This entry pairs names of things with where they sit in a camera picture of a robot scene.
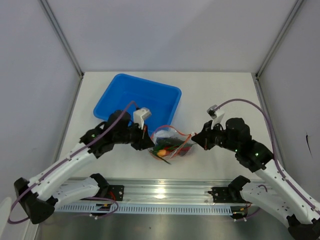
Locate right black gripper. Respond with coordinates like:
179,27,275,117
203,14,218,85
191,119,239,153

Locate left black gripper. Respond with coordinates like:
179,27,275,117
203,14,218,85
113,121,155,151

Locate dark green cucumber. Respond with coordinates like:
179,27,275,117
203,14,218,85
155,137,184,149

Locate red chili pepper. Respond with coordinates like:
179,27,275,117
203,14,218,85
176,146,192,155

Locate orange purple sweet potato slice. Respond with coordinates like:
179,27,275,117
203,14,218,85
157,149,170,158

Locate clear zip top bag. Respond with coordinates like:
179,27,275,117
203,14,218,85
148,125,197,165

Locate blue plastic bin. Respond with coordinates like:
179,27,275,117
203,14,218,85
93,73,182,134

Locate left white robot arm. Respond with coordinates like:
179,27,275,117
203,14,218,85
13,107,155,225

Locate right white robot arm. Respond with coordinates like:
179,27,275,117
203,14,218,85
191,117,320,240

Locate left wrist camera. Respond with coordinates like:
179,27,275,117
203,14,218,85
133,107,152,130

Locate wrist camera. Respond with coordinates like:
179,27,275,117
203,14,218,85
133,107,152,130
207,105,225,130

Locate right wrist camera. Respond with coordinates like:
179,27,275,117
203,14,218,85
207,105,225,130

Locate aluminium rail frame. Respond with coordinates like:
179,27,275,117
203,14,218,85
57,177,283,203

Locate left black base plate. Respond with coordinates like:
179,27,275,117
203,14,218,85
98,185,125,202

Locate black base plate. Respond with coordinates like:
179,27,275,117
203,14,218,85
207,187,247,204
98,185,125,202

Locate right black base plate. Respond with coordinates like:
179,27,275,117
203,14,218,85
207,187,247,204

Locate slotted cable duct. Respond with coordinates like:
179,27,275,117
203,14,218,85
56,202,233,216

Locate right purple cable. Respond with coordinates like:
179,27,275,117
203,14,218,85
214,98,320,213

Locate purple cable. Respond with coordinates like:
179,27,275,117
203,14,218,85
214,98,320,213
7,100,137,224

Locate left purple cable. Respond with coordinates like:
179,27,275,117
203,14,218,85
7,100,137,224

